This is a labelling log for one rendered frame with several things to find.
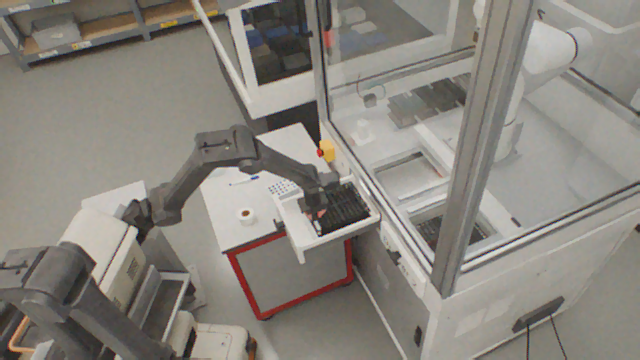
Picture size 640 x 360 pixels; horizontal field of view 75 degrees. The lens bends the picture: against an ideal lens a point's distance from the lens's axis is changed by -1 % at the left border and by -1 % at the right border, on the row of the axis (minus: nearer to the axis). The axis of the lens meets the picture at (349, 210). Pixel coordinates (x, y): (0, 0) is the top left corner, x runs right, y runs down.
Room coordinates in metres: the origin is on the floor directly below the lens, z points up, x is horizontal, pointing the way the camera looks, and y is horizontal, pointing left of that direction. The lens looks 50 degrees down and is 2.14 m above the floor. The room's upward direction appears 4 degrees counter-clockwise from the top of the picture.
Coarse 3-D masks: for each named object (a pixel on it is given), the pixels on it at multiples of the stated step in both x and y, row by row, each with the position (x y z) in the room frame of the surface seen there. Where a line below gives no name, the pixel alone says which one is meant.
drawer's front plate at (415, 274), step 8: (384, 224) 0.94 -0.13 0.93; (384, 232) 0.93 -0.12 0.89; (392, 232) 0.90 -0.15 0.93; (392, 240) 0.87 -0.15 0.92; (392, 248) 0.87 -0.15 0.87; (400, 248) 0.83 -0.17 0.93; (408, 256) 0.79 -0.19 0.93; (400, 264) 0.81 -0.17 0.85; (408, 264) 0.77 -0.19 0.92; (408, 272) 0.76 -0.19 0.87; (416, 272) 0.73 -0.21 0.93; (408, 280) 0.76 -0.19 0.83; (416, 280) 0.72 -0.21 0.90; (424, 280) 0.70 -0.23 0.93; (416, 288) 0.71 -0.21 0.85; (424, 288) 0.69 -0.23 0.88
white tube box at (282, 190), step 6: (282, 180) 1.33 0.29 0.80; (270, 186) 1.30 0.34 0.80; (276, 186) 1.29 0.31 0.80; (282, 186) 1.29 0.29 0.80; (288, 186) 1.30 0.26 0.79; (294, 186) 1.29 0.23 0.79; (270, 192) 1.26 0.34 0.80; (276, 192) 1.26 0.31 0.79; (282, 192) 1.26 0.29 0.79; (288, 192) 1.26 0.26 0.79; (294, 192) 1.27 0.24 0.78; (270, 198) 1.25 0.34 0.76; (282, 198) 1.24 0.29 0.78
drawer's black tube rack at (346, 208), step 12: (324, 192) 1.15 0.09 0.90; (336, 192) 1.14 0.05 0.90; (348, 192) 1.13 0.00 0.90; (336, 204) 1.08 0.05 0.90; (348, 204) 1.08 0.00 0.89; (360, 204) 1.07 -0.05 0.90; (312, 216) 1.04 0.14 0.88; (324, 216) 1.02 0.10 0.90; (336, 216) 1.02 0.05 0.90; (348, 216) 1.01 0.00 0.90; (360, 216) 1.03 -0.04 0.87; (324, 228) 0.96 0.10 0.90; (336, 228) 0.98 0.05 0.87
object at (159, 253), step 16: (112, 192) 1.36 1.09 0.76; (128, 192) 1.36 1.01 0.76; (144, 192) 1.35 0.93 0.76; (96, 208) 1.27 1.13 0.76; (112, 208) 1.26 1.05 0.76; (144, 240) 1.18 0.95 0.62; (160, 240) 1.26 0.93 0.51; (160, 256) 1.19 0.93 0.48; (176, 256) 1.34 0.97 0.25; (144, 272) 1.15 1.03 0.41; (192, 272) 1.38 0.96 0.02; (192, 304) 1.17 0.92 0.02
